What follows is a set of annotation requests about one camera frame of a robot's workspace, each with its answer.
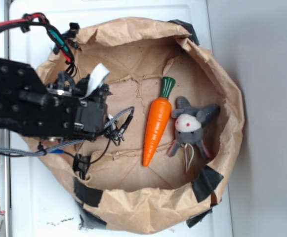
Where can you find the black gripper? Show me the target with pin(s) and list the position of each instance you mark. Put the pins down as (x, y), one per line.
(62, 109)

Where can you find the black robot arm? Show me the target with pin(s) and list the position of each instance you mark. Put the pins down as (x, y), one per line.
(11, 108)

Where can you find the orange plastic toy carrot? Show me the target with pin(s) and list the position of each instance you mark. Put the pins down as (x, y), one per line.
(159, 113)

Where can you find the crumpled brown paper bag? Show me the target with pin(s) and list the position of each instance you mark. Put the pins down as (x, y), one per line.
(118, 192)

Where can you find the grey plush bunny toy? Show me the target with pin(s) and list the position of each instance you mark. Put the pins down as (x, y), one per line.
(189, 132)

